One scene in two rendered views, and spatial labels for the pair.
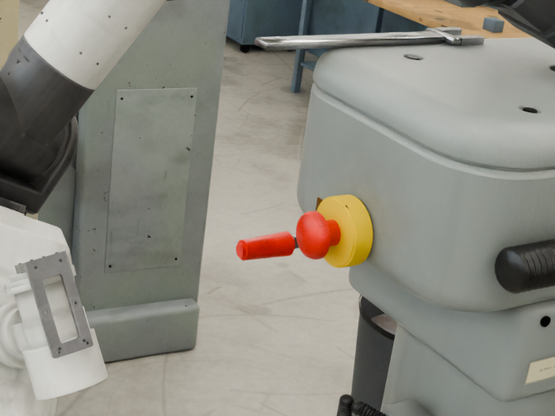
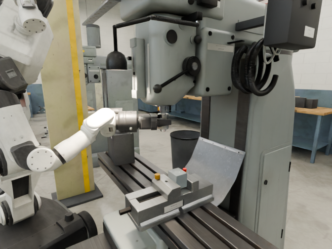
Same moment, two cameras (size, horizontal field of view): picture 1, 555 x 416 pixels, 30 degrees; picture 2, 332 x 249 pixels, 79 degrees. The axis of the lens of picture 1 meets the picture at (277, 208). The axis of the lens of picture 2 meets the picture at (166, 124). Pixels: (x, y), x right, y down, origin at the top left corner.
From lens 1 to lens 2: 0.75 m
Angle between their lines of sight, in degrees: 10
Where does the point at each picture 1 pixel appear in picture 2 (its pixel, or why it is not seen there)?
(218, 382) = not seen: hidden behind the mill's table
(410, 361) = (137, 31)
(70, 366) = (29, 12)
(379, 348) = (175, 142)
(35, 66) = not seen: outside the picture
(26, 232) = not seen: hidden behind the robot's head
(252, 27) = (151, 108)
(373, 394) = (175, 153)
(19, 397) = (26, 42)
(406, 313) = (130, 7)
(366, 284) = (123, 12)
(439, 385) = (143, 29)
